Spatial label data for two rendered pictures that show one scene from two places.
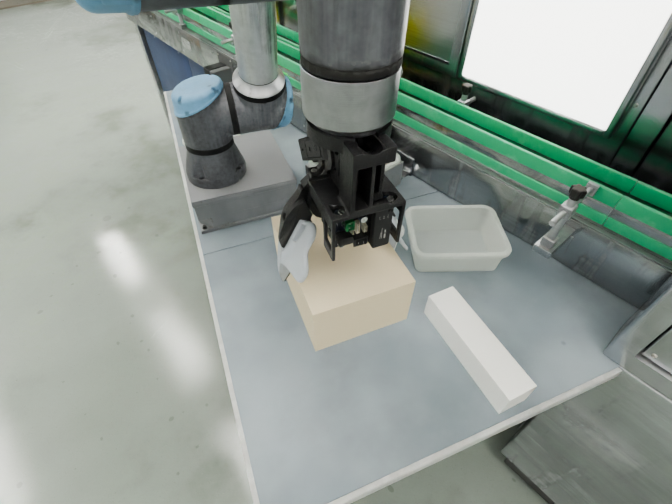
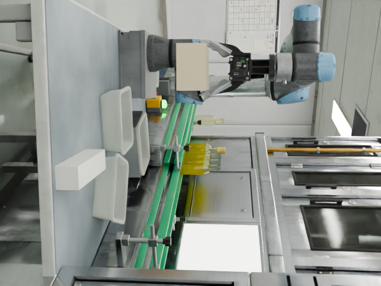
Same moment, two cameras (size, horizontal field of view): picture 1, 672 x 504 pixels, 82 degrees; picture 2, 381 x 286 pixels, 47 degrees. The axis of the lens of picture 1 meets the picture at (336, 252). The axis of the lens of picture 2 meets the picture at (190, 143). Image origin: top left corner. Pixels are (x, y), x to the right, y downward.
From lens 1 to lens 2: 98 cm
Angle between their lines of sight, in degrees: 44
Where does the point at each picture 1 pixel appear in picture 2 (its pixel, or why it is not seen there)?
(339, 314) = (199, 54)
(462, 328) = (96, 160)
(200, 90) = not seen: hidden behind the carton
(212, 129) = not seen: hidden behind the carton
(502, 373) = (84, 171)
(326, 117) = (281, 55)
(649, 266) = not seen: outside the picture
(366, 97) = (288, 64)
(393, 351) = (77, 115)
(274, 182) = (145, 84)
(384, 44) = (301, 68)
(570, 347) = (66, 243)
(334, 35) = (303, 57)
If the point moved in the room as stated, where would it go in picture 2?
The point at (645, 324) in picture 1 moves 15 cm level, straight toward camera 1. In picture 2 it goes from (107, 270) to (102, 218)
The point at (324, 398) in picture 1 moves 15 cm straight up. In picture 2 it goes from (71, 57) to (124, 56)
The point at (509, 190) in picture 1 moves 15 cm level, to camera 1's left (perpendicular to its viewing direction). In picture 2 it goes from (136, 233) to (139, 190)
